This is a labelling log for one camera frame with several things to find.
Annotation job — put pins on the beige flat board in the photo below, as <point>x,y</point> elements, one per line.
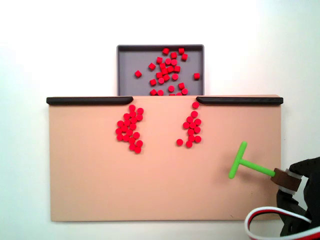
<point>100,175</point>

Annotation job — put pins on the grey shallow tray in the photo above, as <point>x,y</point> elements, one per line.
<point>130,62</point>

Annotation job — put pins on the black guide rail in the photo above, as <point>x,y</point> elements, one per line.
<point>87,101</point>
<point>237,101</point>

